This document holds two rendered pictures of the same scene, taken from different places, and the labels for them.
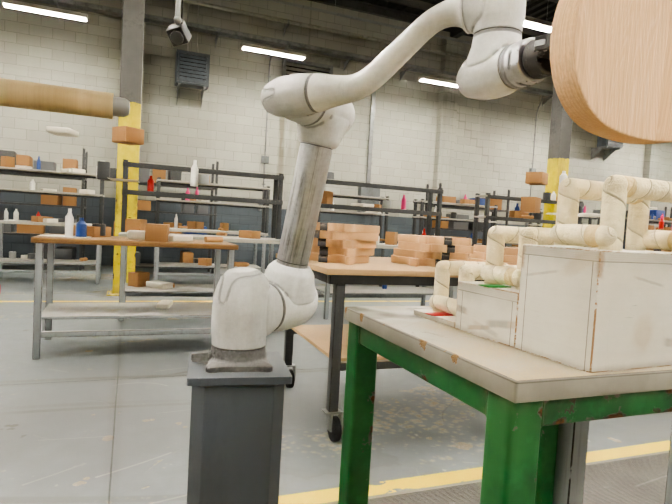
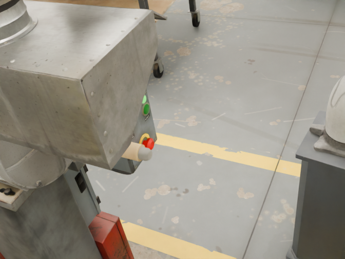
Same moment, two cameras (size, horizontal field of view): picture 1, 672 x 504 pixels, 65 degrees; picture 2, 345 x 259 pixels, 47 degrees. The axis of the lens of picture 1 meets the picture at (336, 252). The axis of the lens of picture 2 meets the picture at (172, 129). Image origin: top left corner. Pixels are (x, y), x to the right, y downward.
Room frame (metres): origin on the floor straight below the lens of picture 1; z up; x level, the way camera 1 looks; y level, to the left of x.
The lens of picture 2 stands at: (0.41, -0.18, 1.75)
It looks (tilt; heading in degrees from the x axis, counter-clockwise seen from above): 40 degrees down; 54
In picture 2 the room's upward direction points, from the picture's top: 10 degrees counter-clockwise
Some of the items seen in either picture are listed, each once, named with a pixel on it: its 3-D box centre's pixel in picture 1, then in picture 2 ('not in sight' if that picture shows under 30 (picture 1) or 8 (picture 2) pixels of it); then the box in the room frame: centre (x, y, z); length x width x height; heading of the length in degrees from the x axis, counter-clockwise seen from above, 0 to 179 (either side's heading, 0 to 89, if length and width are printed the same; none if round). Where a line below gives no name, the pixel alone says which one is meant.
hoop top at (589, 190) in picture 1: (606, 191); not in sight; (0.87, -0.44, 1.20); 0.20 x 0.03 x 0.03; 114
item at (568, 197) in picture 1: (566, 217); not in sight; (0.84, -0.36, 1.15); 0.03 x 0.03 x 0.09
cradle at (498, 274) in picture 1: (504, 275); not in sight; (0.94, -0.31, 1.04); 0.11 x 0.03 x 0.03; 25
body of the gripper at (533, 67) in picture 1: (554, 53); not in sight; (1.00, -0.39, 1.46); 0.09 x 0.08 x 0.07; 24
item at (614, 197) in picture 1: (612, 217); not in sight; (0.76, -0.40, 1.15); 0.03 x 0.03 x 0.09
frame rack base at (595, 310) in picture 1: (615, 302); not in sight; (0.84, -0.46, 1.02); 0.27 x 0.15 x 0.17; 115
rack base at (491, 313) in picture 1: (540, 310); not in sight; (0.98, -0.39, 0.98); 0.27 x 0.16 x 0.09; 115
